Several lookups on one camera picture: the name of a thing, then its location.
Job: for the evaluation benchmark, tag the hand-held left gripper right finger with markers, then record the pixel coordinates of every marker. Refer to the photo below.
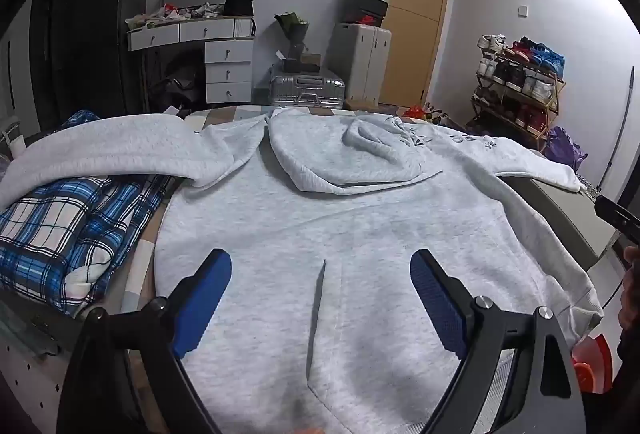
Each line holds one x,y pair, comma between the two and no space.
435,299

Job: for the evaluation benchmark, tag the white perforated panel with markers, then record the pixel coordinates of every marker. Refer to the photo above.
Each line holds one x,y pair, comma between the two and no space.
25,364

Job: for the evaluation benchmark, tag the checkered bed sheet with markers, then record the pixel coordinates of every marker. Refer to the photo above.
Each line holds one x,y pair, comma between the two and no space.
140,264

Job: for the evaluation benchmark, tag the person's right hand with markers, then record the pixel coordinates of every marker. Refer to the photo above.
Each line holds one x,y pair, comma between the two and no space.
632,258

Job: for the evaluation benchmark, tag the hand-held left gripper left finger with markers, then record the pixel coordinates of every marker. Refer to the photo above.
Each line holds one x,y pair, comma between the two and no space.
205,299

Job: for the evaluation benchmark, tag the white suitcase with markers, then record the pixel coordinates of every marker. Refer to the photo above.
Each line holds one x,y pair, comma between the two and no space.
357,63

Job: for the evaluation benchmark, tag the stack of shoe boxes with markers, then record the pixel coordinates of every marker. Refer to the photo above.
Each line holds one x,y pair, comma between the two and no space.
367,3

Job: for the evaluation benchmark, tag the small dark boxes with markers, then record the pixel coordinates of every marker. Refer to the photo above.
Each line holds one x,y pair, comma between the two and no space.
300,62

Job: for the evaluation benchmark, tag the wall switch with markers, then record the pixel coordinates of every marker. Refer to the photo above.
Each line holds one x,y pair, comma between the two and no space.
522,10

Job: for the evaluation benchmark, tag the purple bag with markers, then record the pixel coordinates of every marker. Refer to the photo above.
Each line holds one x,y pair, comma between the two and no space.
562,148

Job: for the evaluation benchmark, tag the red basin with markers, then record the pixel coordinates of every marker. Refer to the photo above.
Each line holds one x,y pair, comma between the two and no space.
592,364

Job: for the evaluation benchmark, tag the blue plaid quilt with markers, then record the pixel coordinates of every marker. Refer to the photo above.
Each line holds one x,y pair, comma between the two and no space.
60,224

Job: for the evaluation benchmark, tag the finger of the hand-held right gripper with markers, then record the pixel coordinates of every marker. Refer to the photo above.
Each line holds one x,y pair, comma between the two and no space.
617,216

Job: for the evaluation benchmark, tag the shoe rack with shoes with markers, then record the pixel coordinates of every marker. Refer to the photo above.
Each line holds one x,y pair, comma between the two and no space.
520,88

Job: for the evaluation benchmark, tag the pile of toys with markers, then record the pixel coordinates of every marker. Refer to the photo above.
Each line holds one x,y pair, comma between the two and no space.
425,113

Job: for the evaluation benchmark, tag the silver suitcase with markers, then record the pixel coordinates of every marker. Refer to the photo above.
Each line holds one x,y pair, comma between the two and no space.
307,88

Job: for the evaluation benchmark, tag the grey bed footboard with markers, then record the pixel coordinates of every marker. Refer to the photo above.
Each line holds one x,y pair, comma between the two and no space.
565,214

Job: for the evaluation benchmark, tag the grey wall pipe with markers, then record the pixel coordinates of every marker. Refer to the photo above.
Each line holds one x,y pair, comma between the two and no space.
622,123

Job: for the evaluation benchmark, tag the pile of desk clutter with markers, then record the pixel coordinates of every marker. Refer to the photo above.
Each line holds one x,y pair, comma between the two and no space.
170,13

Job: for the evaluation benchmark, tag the white dressing table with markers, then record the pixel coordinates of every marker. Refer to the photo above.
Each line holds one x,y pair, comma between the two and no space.
227,68

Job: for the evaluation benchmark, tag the black wardrobe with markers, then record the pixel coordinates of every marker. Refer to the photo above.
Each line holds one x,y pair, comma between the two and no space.
85,38

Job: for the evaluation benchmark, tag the grey hoodie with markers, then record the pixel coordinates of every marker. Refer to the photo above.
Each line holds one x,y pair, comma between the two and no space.
350,224

